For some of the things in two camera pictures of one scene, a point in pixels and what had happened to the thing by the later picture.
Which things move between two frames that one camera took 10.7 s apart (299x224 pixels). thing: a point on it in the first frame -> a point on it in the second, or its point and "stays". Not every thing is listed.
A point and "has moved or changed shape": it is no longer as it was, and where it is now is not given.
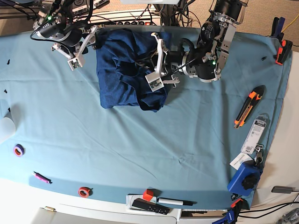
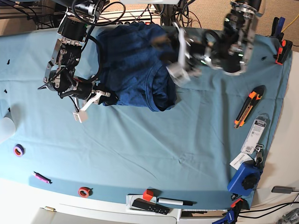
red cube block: x=148 y=194 stays
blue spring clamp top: x=277 y=27 stays
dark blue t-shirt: x=124 y=57 has moved or changed shape
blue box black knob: x=245 y=178 stays
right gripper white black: x=168 y=62 -> x=191 y=58
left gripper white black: x=75 y=51 -> x=96 y=95
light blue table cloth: x=183 y=154 stays
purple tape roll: x=18 y=150 stays
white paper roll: x=8 y=128 stays
